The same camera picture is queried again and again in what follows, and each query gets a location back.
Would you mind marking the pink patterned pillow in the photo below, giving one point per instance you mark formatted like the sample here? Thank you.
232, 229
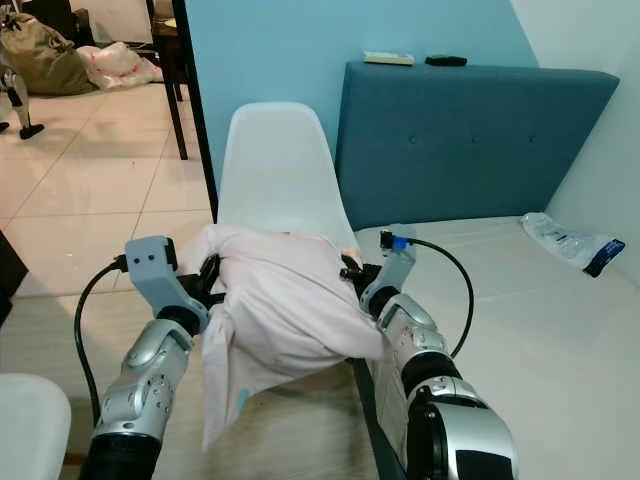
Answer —
285, 305

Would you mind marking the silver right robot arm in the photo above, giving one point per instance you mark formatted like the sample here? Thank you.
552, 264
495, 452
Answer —
450, 410

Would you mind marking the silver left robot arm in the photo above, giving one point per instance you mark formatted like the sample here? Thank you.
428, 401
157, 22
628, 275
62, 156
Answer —
150, 385

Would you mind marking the black chair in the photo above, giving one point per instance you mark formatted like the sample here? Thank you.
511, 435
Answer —
65, 15

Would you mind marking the blue fabric headboard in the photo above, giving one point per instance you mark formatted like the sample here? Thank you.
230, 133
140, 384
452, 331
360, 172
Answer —
460, 145

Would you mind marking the black foam puzzle mat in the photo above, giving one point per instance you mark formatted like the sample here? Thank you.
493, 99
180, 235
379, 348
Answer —
10, 265

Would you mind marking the white bed mattress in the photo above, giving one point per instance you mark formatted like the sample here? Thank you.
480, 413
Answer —
560, 360

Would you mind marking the white remote control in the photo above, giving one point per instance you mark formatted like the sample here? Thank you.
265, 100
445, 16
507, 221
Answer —
388, 58

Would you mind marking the white red plastic bag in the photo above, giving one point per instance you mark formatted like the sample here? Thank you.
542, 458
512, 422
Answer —
120, 65

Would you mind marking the black remote control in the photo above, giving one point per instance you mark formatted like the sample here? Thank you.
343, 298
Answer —
446, 61

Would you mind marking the silver standing robot leg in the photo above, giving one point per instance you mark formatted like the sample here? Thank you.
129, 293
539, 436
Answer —
20, 105

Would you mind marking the olive green bag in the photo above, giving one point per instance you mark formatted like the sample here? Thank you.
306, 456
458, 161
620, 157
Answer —
45, 60

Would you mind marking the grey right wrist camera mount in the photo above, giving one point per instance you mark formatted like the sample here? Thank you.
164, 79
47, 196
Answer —
398, 265

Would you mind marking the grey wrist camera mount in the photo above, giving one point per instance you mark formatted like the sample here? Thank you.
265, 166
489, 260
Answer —
155, 265
398, 265

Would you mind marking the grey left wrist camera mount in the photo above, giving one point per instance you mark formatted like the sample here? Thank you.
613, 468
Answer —
155, 265

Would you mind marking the black wall edge trim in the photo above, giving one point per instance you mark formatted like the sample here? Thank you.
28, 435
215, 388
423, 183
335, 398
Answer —
195, 110

